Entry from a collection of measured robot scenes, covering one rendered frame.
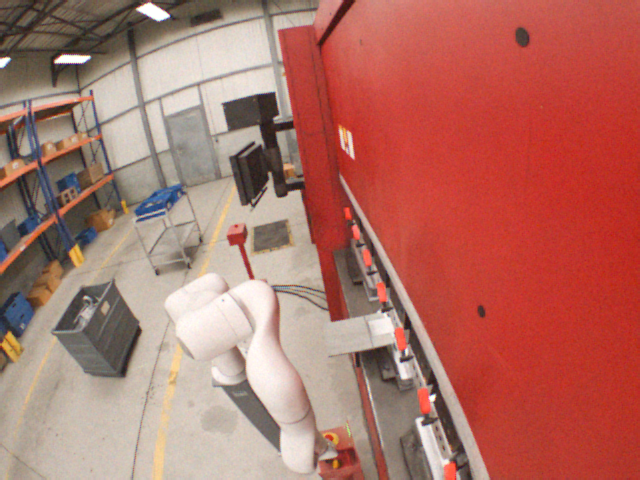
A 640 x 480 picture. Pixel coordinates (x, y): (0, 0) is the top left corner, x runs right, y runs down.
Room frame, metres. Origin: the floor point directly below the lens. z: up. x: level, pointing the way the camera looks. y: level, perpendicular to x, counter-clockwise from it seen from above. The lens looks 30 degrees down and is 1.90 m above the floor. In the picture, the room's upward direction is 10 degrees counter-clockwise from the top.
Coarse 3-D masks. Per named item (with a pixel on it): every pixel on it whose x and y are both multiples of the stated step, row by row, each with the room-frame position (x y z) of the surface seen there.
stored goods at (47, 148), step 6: (84, 132) 6.61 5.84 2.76; (66, 138) 5.64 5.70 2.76; (72, 138) 5.71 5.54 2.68; (78, 138) 6.25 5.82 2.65; (84, 138) 6.52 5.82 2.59; (42, 144) 4.69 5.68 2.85; (48, 144) 4.84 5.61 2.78; (60, 144) 5.27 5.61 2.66; (66, 144) 5.36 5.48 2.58; (72, 144) 5.60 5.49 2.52; (36, 150) 4.68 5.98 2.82; (42, 150) 4.68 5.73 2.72; (48, 150) 4.79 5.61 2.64; (54, 150) 5.00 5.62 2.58
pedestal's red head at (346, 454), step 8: (320, 432) 0.45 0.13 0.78; (328, 432) 0.44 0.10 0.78; (336, 432) 0.44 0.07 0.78; (344, 432) 0.43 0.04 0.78; (344, 440) 0.39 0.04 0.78; (352, 440) 0.37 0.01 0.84; (336, 448) 0.36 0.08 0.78; (344, 448) 0.36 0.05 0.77; (352, 448) 0.36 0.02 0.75; (336, 456) 0.34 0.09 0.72; (344, 456) 0.33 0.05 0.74; (352, 456) 0.34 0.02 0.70; (320, 464) 0.32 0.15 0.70; (328, 464) 0.31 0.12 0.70; (344, 464) 0.30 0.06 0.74; (352, 464) 0.29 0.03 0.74; (360, 464) 0.27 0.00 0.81; (320, 472) 0.28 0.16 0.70; (328, 472) 0.26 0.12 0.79; (336, 472) 0.26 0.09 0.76; (344, 472) 0.26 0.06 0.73; (352, 472) 0.26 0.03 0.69
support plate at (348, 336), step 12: (324, 324) 0.85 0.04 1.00; (336, 324) 0.84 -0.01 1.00; (348, 324) 0.83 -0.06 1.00; (360, 324) 0.82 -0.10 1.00; (336, 336) 0.77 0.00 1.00; (348, 336) 0.76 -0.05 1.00; (360, 336) 0.75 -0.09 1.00; (372, 336) 0.74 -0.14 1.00; (384, 336) 0.72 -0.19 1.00; (336, 348) 0.71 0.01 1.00; (348, 348) 0.70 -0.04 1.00; (360, 348) 0.69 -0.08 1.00; (372, 348) 0.68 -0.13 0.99
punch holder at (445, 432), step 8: (440, 392) 0.26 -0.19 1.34; (440, 400) 0.25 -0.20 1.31; (432, 408) 0.26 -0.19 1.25; (440, 408) 0.23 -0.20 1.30; (448, 408) 0.21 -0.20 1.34; (432, 416) 0.25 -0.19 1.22; (440, 416) 0.22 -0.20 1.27; (448, 416) 0.20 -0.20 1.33; (432, 424) 0.23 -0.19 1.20; (440, 424) 0.21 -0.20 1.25; (448, 424) 0.18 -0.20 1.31; (440, 432) 0.19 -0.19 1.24; (448, 432) 0.17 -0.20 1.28; (456, 432) 0.15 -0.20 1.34; (440, 440) 0.18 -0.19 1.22; (448, 440) 0.16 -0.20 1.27; (456, 440) 0.14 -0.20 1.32; (440, 448) 0.16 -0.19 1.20; (448, 448) 0.14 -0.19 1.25; (456, 448) 0.12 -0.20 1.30; (464, 448) 0.12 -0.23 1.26; (448, 456) 0.12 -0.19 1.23
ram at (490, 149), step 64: (384, 0) 0.53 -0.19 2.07; (448, 0) 0.31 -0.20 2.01; (512, 0) 0.20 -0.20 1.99; (576, 0) 0.12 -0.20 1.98; (384, 64) 0.59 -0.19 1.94; (448, 64) 0.33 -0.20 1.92; (512, 64) 0.21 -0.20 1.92; (576, 64) 0.13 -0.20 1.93; (384, 128) 0.65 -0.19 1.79; (448, 128) 0.35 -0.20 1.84; (512, 128) 0.22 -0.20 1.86; (576, 128) 0.13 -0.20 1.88; (384, 192) 0.70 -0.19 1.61; (448, 192) 0.35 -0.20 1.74; (512, 192) 0.21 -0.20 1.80; (576, 192) 0.13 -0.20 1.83; (448, 256) 0.34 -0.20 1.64; (512, 256) 0.19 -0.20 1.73; (576, 256) 0.11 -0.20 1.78; (448, 320) 0.30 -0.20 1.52; (512, 320) 0.16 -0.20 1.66; (576, 320) 0.08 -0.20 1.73; (512, 384) 0.11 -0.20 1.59; (576, 384) 0.04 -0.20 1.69; (512, 448) 0.04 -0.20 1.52; (576, 448) -0.02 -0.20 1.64
